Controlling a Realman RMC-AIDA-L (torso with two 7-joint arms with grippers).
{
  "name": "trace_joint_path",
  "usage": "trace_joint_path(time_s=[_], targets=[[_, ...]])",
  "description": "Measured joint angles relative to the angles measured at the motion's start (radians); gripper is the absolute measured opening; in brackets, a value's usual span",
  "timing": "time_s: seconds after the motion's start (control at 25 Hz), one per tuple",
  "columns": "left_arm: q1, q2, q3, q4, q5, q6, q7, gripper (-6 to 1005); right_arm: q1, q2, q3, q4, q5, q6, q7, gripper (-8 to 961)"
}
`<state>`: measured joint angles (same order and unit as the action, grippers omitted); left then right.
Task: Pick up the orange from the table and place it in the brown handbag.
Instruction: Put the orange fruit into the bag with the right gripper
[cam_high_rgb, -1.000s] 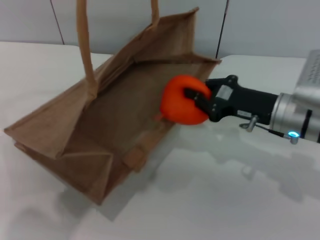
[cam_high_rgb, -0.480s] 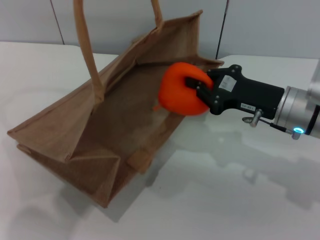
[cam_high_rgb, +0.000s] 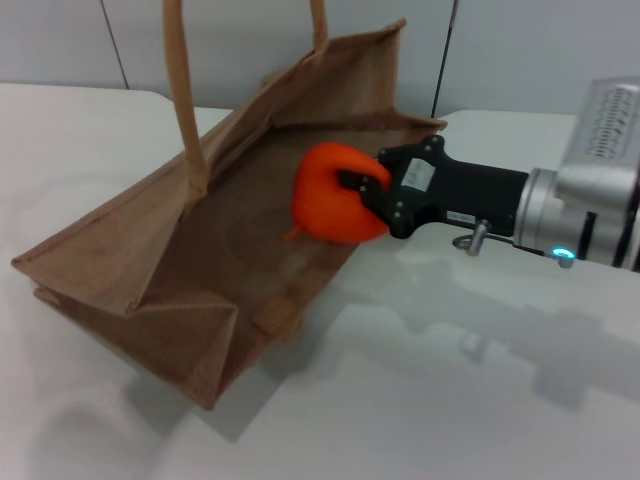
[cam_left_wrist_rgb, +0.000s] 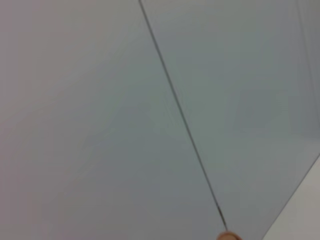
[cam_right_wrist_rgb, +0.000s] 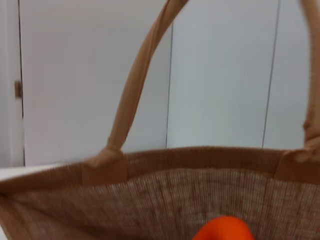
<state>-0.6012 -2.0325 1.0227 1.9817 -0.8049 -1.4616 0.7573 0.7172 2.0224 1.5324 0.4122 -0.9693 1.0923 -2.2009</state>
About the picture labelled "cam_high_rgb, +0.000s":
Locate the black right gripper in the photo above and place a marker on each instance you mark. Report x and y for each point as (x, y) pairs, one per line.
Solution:
(450, 190)

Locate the orange toy fruit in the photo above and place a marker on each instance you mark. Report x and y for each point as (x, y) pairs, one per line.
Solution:
(325, 210)

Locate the brown jute handbag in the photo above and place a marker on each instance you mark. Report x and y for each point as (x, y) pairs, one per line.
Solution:
(165, 270)

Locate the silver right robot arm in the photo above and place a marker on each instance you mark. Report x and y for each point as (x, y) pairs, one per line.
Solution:
(585, 220)

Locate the right wrist camera housing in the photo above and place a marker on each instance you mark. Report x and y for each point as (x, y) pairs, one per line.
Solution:
(605, 135)

